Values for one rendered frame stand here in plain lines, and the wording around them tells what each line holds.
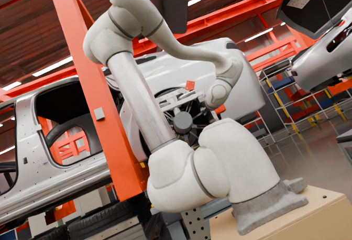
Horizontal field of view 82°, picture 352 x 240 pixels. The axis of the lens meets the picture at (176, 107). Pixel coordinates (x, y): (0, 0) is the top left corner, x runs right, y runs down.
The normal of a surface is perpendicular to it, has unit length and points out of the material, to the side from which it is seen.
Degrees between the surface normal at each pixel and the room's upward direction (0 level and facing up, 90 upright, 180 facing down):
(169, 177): 89
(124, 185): 90
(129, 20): 138
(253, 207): 83
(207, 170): 87
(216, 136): 65
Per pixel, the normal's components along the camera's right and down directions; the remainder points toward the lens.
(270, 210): -0.30, -0.61
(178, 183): -0.47, -0.18
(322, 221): -0.11, -0.21
